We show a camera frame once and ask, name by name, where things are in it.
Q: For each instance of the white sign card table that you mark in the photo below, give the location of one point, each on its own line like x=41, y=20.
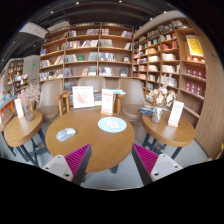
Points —
x=175, y=113
x=19, y=108

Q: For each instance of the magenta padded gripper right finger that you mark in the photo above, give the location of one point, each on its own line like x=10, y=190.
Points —
x=152, y=167

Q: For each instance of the wooden bookshelf right wall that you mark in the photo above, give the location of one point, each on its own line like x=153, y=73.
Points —
x=163, y=49

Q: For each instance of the distant wooden bookshelf left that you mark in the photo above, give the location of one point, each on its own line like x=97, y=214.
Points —
x=17, y=79

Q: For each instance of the round wooden right side table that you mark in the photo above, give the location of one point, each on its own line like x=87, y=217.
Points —
x=178, y=137

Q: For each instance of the white sign card right table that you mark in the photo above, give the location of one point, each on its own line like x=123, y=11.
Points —
x=175, y=113

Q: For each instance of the round light blue mouse pad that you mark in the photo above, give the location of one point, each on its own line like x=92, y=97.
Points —
x=112, y=124

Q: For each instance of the white sign card left table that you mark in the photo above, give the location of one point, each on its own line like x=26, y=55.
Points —
x=19, y=108

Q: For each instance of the yellow poster on shelf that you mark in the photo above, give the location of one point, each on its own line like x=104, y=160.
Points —
x=194, y=46

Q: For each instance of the stack of books right table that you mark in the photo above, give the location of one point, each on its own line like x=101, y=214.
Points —
x=147, y=110

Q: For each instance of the small wooden table behind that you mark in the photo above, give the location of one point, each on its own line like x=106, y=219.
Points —
x=64, y=100

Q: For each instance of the beige armchair middle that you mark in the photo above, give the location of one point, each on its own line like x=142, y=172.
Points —
x=98, y=83

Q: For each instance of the beige armchair right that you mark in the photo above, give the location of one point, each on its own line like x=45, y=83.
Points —
x=133, y=100

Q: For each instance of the glass vase dried flowers right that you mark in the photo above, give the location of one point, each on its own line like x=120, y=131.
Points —
x=162, y=97

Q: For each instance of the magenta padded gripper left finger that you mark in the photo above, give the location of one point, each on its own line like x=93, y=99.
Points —
x=71, y=167

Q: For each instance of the round wooden centre table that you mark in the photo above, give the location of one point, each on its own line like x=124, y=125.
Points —
x=108, y=149

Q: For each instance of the beige armchair left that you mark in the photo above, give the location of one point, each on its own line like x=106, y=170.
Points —
x=48, y=105

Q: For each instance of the framed pink floral picture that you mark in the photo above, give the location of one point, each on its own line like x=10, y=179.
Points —
x=83, y=96

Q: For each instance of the glass vase pink flowers left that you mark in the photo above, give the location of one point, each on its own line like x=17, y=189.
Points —
x=28, y=95

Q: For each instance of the beige armchair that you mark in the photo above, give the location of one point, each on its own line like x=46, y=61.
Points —
x=98, y=83
x=48, y=105
x=133, y=100

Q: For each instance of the round wooden left side table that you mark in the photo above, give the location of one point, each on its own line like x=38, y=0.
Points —
x=19, y=131

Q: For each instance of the large wooden bookshelf back wall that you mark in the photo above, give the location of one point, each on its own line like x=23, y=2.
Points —
x=94, y=49

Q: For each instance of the round wooden table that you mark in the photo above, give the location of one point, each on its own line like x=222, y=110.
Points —
x=108, y=149
x=178, y=137
x=19, y=131

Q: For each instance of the white red standing sign card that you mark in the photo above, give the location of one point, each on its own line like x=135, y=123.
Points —
x=107, y=102

